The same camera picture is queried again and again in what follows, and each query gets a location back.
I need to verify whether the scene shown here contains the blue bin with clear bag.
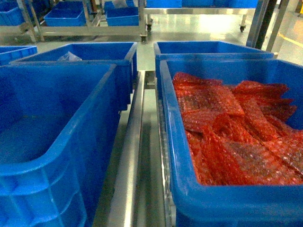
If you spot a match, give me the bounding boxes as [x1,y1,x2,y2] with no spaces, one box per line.
[11,42,138,80]

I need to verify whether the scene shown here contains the blue bin behind red bags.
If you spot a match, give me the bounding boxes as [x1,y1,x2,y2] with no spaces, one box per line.
[153,41,274,78]

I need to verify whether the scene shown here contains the stainless steel shelf rack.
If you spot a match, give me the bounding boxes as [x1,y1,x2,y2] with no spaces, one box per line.
[93,70,176,227]

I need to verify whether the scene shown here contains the empty blue plastic bin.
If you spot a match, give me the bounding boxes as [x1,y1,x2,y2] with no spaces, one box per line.
[0,63,129,227]

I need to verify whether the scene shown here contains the blue bin with red bags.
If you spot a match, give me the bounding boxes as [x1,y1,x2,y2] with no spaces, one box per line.
[159,58,303,227]

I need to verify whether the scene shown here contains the red bubble wrap bags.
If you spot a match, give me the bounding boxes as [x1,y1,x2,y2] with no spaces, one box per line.
[172,72,303,186]

